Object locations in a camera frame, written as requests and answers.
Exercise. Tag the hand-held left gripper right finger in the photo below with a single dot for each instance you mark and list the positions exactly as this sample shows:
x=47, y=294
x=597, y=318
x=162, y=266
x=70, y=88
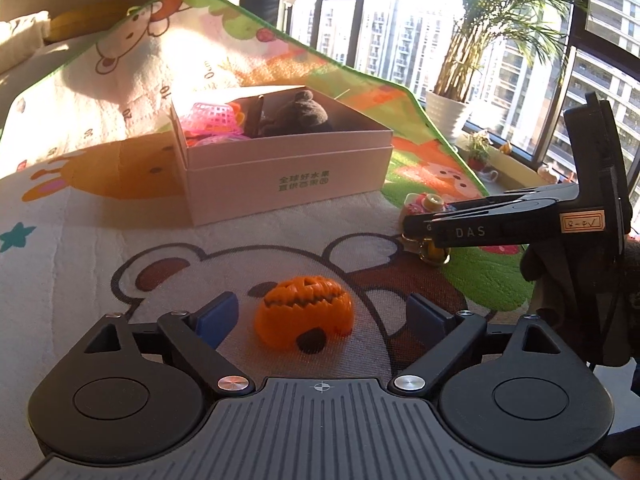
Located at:
x=425, y=315

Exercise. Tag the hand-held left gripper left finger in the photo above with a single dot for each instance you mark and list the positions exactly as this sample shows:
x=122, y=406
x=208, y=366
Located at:
x=217, y=317

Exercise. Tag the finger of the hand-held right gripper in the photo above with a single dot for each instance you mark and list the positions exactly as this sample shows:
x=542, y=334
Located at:
x=500, y=230
x=520, y=200

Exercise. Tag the pink yellow plastic toy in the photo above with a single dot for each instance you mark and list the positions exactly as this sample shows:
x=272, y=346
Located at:
x=435, y=255

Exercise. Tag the orange pumpkin toy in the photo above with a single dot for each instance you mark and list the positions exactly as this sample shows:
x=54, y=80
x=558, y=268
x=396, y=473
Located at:
x=300, y=315

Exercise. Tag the pink cardboard box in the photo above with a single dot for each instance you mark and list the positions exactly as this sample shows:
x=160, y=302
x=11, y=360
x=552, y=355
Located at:
x=280, y=180

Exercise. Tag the pink toy strainer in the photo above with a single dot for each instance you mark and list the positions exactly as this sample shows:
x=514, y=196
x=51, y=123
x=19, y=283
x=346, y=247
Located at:
x=212, y=116

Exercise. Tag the dark brown plush toy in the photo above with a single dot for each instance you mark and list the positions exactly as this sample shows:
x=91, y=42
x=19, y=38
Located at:
x=300, y=115

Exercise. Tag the beige windowsill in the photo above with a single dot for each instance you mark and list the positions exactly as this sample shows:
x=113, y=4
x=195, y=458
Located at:
x=515, y=175

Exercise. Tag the small plant in red pot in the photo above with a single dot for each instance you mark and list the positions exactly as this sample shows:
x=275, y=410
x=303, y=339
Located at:
x=479, y=162

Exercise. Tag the potted palm plant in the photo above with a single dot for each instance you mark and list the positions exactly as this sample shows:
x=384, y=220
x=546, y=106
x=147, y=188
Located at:
x=447, y=115

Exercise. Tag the printed cartoon play mat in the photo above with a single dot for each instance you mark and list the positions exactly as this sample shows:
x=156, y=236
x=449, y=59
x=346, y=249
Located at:
x=100, y=220

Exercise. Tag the yellow cushion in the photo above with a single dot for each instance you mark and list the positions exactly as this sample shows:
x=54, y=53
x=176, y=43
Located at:
x=85, y=20

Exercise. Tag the white pillow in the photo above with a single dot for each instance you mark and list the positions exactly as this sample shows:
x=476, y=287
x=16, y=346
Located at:
x=20, y=40

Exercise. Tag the dark window frame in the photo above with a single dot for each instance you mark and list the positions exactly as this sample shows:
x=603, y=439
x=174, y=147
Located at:
x=579, y=20

